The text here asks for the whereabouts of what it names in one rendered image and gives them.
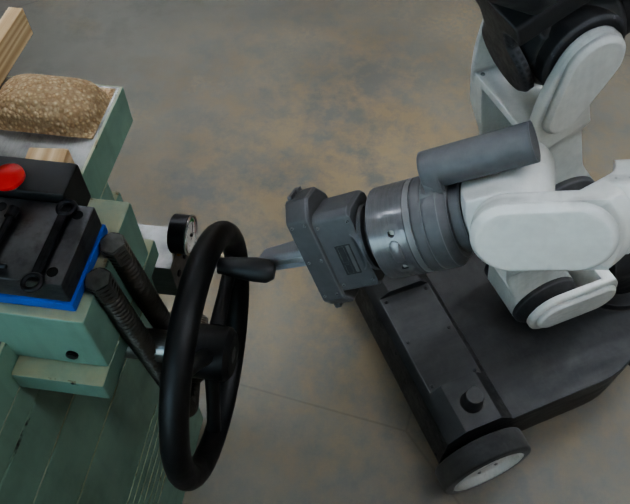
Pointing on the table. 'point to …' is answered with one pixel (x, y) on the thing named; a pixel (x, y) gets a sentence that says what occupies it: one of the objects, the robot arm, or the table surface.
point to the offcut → (50, 154)
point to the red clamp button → (7, 177)
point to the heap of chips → (49, 106)
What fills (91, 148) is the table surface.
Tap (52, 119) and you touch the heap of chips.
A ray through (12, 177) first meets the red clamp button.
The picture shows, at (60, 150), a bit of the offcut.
